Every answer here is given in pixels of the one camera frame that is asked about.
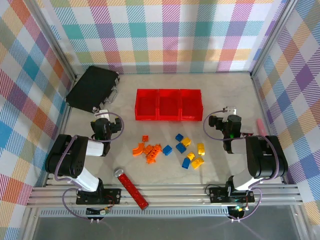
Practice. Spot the yellow lego brick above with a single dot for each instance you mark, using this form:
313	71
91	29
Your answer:
201	148
197	163
186	141
191	156

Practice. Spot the aluminium corner post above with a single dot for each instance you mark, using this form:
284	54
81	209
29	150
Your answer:
55	42
271	37

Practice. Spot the dark red triangle piece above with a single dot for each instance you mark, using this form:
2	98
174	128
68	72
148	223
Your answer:
247	134

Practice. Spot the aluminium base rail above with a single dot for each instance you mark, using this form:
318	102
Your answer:
175	195

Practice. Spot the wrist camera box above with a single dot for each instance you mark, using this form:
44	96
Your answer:
102	115
230	110

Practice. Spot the orange square lego plate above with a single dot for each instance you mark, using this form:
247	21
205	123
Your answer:
145	138

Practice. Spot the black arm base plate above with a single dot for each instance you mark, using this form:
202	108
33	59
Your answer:
217	195
112	195

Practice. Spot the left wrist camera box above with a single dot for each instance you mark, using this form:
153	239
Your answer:
102	115

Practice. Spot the pink marker pen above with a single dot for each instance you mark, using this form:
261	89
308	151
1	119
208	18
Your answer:
261	126

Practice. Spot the perforated metal strip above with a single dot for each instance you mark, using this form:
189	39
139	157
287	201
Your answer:
150	212

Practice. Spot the blue lego brick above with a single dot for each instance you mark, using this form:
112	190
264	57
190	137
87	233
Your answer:
167	149
186	163
181	147
179	137

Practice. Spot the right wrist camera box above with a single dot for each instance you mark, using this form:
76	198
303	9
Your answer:
230	110

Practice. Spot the orange curved lego piece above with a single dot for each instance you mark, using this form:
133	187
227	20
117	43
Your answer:
138	150

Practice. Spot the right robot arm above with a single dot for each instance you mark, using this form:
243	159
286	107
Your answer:
260	155

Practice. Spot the red glitter tube silver cap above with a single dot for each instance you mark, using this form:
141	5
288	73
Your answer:
131	187

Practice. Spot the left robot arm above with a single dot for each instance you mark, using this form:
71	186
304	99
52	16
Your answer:
93	148

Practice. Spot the orange long lego plate clips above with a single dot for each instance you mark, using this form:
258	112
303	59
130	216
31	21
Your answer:
153	150

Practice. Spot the small controller board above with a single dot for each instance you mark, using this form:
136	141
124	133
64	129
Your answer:
238	211
97	212

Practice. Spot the black hard case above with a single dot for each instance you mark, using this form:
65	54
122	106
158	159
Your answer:
92	87

